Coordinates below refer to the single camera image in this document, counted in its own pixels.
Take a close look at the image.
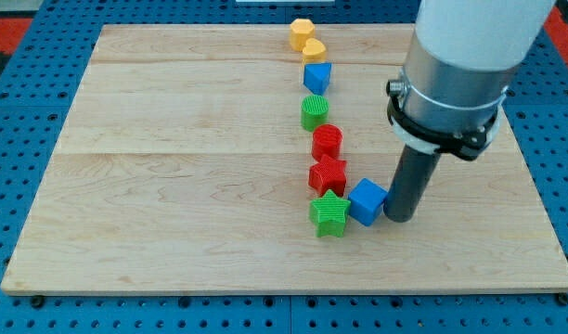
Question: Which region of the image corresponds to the green cylinder block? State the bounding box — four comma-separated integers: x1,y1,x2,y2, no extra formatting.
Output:
301,95,329,132

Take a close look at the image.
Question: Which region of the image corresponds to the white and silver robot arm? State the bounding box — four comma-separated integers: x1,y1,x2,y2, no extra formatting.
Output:
403,0,555,133

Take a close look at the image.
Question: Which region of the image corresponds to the blue triangle block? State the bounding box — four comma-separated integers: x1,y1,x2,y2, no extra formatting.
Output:
303,62,332,96

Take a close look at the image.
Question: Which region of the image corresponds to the red cylinder block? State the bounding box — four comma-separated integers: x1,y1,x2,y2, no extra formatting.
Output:
311,124,343,161

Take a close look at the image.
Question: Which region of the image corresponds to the light wooden board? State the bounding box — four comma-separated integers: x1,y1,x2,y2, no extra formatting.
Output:
1,25,568,296

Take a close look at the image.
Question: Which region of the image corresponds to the yellow heart block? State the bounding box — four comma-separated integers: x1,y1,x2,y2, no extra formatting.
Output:
302,38,328,63

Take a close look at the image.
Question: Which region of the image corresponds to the blue cube block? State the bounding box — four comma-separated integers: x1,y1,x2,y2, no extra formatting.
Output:
348,178,388,226

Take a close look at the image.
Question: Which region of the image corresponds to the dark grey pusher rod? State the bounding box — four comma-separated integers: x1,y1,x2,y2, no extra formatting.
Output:
383,146,441,223

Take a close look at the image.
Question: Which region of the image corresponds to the black clamp ring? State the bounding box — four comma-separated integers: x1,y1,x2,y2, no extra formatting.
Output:
385,79,500,162

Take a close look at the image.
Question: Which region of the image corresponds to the green star block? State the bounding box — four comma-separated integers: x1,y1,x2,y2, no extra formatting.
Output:
309,189,351,238

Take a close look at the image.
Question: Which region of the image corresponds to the red star block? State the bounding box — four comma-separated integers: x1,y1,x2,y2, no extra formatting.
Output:
308,154,347,197

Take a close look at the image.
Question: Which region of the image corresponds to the yellow hexagon block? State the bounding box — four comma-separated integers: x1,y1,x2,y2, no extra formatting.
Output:
289,19,316,51

